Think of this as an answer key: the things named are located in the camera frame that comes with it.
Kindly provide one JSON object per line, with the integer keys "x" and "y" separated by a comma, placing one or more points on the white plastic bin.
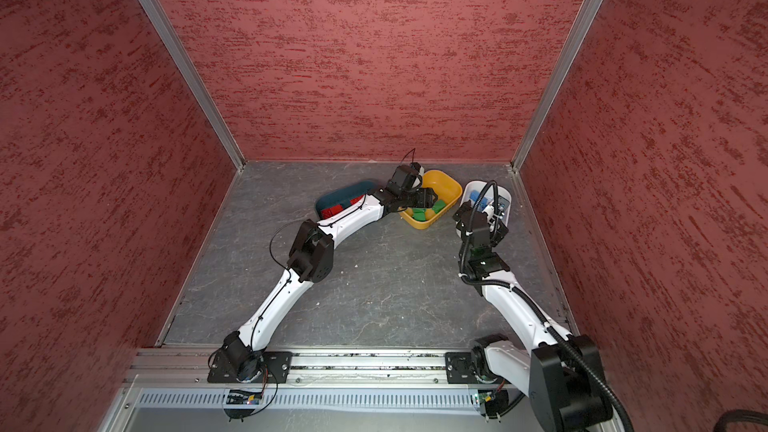
{"x": 479, "y": 186}

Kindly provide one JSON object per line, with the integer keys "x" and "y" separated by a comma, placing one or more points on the green lego pair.
{"x": 438, "y": 206}

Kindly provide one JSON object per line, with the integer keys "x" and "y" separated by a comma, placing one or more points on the right corner aluminium post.
{"x": 581, "y": 25}

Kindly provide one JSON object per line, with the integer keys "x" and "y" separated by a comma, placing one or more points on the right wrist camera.
{"x": 497, "y": 210}

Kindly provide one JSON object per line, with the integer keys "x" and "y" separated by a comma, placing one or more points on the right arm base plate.
{"x": 474, "y": 368}

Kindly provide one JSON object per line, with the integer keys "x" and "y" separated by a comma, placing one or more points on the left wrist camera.
{"x": 406, "y": 177}

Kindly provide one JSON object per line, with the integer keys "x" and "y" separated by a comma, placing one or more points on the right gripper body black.
{"x": 459, "y": 214}

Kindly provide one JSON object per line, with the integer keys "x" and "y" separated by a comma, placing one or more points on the right circuit board connector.
{"x": 491, "y": 404}

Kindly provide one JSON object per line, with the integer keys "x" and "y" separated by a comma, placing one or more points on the left circuit board connector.
{"x": 238, "y": 397}

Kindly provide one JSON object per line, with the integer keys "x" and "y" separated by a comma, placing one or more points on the left corner aluminium post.
{"x": 184, "y": 64}

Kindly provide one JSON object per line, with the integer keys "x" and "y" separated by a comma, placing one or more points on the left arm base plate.
{"x": 270, "y": 366}

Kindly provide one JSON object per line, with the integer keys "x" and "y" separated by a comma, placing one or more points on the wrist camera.
{"x": 497, "y": 210}
{"x": 406, "y": 177}

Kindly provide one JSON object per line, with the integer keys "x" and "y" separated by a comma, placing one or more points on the corner aluminium post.
{"x": 184, "y": 64}
{"x": 581, "y": 25}

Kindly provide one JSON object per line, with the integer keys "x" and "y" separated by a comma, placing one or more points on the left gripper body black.
{"x": 416, "y": 198}

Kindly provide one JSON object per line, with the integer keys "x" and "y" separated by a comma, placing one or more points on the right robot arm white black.
{"x": 561, "y": 374}

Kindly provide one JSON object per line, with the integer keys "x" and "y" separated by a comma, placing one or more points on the blue lego long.
{"x": 475, "y": 197}

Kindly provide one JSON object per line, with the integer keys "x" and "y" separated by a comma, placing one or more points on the dark teal plastic bin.
{"x": 343, "y": 195}

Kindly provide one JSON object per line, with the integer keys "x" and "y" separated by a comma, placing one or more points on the aluminium front rail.
{"x": 188, "y": 366}

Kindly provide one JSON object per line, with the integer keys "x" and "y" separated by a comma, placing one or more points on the yellow plastic bin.
{"x": 447, "y": 189}

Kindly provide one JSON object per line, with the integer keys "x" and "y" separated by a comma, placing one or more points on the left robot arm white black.
{"x": 311, "y": 259}

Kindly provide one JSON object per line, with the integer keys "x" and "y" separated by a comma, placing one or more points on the circuit board connector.
{"x": 491, "y": 404}
{"x": 238, "y": 397}

